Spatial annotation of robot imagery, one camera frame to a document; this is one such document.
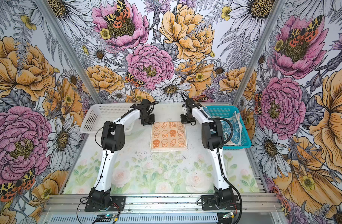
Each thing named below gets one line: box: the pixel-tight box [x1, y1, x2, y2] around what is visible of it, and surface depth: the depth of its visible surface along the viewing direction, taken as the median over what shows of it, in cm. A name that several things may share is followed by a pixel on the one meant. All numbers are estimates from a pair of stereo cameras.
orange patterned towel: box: [150, 121, 189, 153], surface depth 102 cm
